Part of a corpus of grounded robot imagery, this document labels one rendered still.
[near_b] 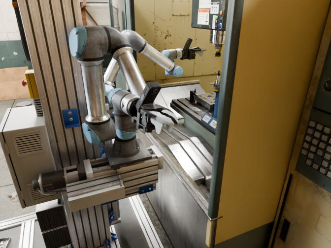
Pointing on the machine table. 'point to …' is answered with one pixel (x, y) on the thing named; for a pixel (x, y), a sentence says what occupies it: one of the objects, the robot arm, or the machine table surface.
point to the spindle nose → (216, 37)
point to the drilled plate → (206, 100)
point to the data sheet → (205, 4)
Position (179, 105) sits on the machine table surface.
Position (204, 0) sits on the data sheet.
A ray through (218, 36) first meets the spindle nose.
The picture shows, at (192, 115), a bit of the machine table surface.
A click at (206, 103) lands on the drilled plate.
